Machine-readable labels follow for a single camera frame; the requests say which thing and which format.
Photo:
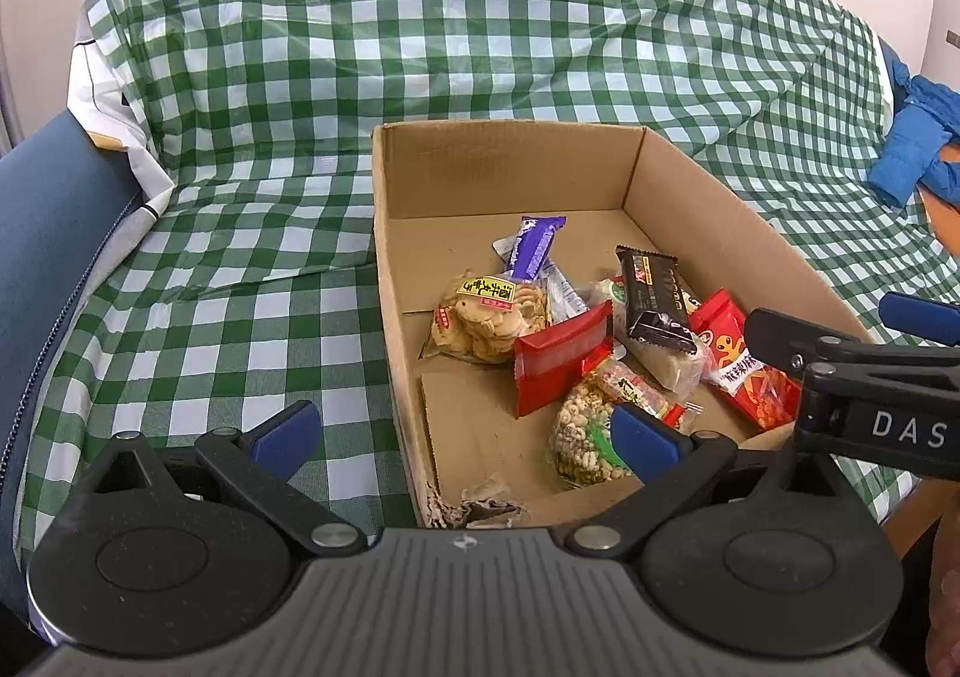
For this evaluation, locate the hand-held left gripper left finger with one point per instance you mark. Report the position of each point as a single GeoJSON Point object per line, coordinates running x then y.
{"type": "Point", "coordinates": [289, 433]}

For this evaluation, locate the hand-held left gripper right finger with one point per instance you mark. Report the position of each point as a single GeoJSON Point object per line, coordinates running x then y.
{"type": "Point", "coordinates": [637, 433]}

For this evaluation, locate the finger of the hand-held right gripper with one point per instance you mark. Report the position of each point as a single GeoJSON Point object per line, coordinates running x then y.
{"type": "Point", "coordinates": [780, 336]}
{"type": "Point", "coordinates": [919, 319]}

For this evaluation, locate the clear cereal bag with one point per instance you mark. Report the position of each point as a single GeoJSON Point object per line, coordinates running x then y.
{"type": "Point", "coordinates": [581, 437]}

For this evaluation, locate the red spicy snack packet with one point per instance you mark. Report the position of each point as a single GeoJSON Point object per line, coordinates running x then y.
{"type": "Point", "coordinates": [750, 385]}

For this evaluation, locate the green white snack packet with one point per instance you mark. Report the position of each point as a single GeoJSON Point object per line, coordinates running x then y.
{"type": "Point", "coordinates": [667, 366]}

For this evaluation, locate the red foil packet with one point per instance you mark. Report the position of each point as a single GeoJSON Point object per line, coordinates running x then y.
{"type": "Point", "coordinates": [559, 362]}

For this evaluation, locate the dark wafer packet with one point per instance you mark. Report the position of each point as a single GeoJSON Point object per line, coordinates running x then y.
{"type": "Point", "coordinates": [656, 302]}

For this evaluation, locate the clear biscuit bag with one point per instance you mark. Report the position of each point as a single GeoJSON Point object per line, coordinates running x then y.
{"type": "Point", "coordinates": [480, 321]}

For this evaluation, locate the purple snack packet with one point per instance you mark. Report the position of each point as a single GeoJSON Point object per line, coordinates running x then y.
{"type": "Point", "coordinates": [534, 246]}

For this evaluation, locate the cardboard box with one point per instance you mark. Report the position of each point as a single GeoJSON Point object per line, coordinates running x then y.
{"type": "Point", "coordinates": [510, 182]}

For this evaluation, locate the orange cushion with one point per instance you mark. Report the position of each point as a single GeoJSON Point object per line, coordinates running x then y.
{"type": "Point", "coordinates": [946, 190]}

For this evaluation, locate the blue jacket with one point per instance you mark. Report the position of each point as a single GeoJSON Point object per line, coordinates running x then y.
{"type": "Point", "coordinates": [911, 137]}

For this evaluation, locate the white pillow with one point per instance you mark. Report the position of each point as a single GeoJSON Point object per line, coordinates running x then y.
{"type": "Point", "coordinates": [112, 107]}

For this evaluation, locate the green checkered cloth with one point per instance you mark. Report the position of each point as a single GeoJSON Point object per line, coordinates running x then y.
{"type": "Point", "coordinates": [375, 10]}

